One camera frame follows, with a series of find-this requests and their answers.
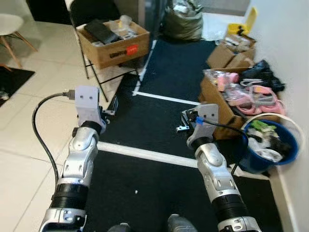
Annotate green wrapper trash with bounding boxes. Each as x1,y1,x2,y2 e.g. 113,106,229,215
250,119,271,131

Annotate blue rubbish bucket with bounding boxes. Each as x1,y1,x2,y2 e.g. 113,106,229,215
237,113,304,175

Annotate white plastic trash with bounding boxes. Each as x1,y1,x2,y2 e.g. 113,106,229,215
255,137,286,163

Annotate yellow plastic bin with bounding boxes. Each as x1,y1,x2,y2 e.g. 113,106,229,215
226,7,258,37

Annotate cardboard box with pink items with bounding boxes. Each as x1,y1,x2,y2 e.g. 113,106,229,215
199,69,286,141

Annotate cardboard box with red label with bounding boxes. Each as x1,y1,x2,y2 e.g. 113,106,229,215
76,18,151,70

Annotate small open cardboard box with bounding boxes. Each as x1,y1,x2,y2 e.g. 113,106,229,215
207,34,257,71

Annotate dark grey flat pad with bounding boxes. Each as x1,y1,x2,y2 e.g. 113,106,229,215
84,19,121,45

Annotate clear plastic bag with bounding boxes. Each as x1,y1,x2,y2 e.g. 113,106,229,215
113,15,139,40

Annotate dark blue carpet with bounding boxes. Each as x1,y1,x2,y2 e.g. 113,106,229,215
79,39,286,232

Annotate black plastic bag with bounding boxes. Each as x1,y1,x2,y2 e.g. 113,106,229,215
239,58,286,93

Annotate green garbage bag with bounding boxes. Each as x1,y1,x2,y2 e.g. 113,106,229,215
161,0,205,42

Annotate black folding chair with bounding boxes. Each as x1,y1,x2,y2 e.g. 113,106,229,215
69,0,146,102

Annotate black floor mat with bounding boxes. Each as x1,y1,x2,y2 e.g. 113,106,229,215
0,65,36,108

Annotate grey right robot foot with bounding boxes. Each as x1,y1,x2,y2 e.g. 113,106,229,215
166,214,199,232

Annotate grey robot foot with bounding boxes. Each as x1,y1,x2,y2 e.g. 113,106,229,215
107,222,131,232
166,214,199,232

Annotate grey left robot foot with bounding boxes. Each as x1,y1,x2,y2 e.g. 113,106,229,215
107,222,131,232

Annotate white chair wooden legs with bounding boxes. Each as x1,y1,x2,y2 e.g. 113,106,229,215
0,13,37,69

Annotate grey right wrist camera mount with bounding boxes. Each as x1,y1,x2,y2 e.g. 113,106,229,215
187,102,221,146

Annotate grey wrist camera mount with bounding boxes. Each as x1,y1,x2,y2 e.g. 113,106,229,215
187,102,221,146
74,86,107,129

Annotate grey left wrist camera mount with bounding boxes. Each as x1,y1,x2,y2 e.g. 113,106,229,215
74,86,107,129

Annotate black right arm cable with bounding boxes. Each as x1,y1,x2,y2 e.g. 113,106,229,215
196,116,250,175

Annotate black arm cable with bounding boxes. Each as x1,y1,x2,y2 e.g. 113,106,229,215
196,116,250,175
32,90,78,185

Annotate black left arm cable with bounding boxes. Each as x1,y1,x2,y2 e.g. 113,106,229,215
32,90,78,185

